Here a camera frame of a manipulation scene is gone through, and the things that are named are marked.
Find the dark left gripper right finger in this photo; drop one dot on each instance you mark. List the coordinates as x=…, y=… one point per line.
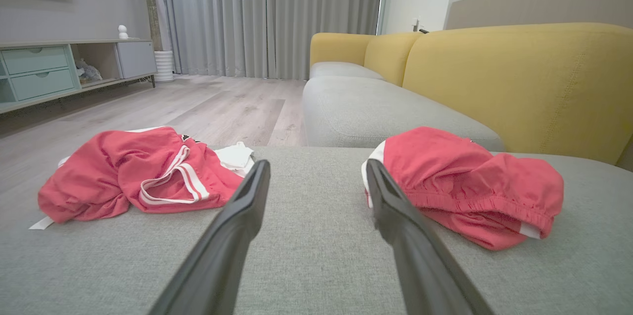
x=420, y=265

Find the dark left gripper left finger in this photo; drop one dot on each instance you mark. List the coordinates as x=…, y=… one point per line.
x=222, y=250

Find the red jersey with white trim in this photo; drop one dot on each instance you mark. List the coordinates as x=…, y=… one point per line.
x=99, y=171

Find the grey fabric sofa chaise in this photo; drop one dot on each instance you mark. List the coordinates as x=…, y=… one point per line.
x=316, y=246

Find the red shorts with white band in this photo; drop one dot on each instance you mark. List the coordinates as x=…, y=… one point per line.
x=470, y=181

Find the long grey sofa seat cushion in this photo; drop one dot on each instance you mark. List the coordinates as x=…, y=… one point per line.
x=371, y=107

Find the white ribbed plant pot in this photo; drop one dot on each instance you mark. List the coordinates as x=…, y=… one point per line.
x=164, y=65

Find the wide yellow sofa back cushion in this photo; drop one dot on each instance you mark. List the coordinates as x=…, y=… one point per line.
x=519, y=87

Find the short grey sofa seat cushion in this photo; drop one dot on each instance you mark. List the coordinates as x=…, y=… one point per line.
x=341, y=69

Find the narrow yellow sofa back cushion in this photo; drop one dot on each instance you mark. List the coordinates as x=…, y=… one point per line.
x=388, y=55

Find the crumpled pale bag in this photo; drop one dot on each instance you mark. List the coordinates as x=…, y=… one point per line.
x=89, y=72

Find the grey pleated curtain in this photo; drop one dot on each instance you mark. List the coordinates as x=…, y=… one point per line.
x=247, y=18

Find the small white figurine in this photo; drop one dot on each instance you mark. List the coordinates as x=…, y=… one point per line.
x=122, y=32

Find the small white device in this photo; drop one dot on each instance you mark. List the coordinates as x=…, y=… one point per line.
x=416, y=24

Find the green plant with brown trunk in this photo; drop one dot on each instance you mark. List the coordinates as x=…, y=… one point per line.
x=150, y=8

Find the pale grey TV cabinet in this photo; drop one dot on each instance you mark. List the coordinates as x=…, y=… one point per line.
x=34, y=63

